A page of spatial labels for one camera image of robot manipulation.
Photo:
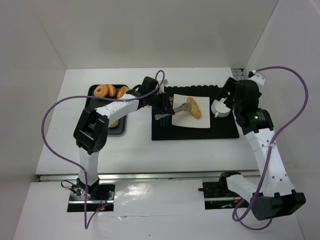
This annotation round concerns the steel tongs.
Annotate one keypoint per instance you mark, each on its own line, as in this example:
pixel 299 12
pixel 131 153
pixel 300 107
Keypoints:
pixel 184 107

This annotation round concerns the aluminium table rail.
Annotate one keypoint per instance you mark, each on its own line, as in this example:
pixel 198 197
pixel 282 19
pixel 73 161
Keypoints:
pixel 138 176

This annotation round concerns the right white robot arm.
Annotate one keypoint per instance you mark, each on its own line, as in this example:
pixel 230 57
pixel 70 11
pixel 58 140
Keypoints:
pixel 274 196

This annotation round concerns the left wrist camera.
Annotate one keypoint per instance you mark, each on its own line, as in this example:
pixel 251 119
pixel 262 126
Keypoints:
pixel 148 85

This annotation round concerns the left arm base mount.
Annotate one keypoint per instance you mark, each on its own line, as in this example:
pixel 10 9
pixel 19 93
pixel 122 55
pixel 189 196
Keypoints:
pixel 102 197

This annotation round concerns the long bread roll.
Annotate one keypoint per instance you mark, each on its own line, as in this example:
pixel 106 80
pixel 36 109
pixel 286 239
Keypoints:
pixel 194 108

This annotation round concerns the round bread roll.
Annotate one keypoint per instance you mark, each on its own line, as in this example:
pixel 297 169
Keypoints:
pixel 114 124

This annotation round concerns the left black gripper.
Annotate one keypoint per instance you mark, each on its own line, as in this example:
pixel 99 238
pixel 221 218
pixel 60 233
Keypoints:
pixel 163 105

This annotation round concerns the white square plate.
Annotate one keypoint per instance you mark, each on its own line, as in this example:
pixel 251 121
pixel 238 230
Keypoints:
pixel 186 120

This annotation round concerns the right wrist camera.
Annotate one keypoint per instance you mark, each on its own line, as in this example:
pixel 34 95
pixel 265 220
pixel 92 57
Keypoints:
pixel 257 77

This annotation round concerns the white round cup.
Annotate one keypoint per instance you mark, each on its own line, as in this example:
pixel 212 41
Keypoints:
pixel 219 108

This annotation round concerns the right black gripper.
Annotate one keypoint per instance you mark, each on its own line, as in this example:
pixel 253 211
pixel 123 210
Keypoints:
pixel 227 90

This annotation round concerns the black baking tray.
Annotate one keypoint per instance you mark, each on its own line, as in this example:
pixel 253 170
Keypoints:
pixel 93 103

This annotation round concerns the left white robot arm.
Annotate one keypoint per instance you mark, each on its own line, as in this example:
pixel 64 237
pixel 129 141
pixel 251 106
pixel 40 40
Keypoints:
pixel 91 131

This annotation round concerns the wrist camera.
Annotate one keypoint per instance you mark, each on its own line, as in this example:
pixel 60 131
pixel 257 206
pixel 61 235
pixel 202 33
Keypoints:
pixel 257 77
pixel 148 85

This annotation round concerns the gold spoon teal handle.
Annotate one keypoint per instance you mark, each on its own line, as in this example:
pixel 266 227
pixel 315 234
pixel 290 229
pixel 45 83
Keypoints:
pixel 165 122

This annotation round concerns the split orange bun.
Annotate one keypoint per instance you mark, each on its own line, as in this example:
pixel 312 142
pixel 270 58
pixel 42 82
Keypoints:
pixel 122 91

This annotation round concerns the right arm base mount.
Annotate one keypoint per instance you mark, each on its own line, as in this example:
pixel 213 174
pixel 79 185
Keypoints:
pixel 216 194

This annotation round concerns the black placemat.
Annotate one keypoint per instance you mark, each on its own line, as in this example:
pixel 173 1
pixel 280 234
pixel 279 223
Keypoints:
pixel 220 128

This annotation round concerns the glazed ring doughnut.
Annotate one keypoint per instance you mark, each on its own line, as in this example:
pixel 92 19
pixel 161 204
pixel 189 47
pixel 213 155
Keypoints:
pixel 101 91

